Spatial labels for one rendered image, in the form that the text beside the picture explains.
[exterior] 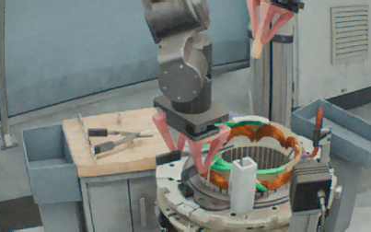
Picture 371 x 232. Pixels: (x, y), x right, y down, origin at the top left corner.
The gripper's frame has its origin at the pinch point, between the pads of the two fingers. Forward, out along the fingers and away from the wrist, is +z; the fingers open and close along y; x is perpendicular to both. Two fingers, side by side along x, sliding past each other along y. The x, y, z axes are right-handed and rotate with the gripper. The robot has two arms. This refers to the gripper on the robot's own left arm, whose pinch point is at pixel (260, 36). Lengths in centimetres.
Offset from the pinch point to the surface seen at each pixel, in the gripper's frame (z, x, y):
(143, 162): 30.4, -0.6, -17.2
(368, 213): 36, 60, 0
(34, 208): 121, 61, -156
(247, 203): 24.0, -1.5, 10.9
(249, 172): 18.6, -3.6, 10.8
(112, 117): 28.9, 2.4, -34.1
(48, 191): 42, -16, -24
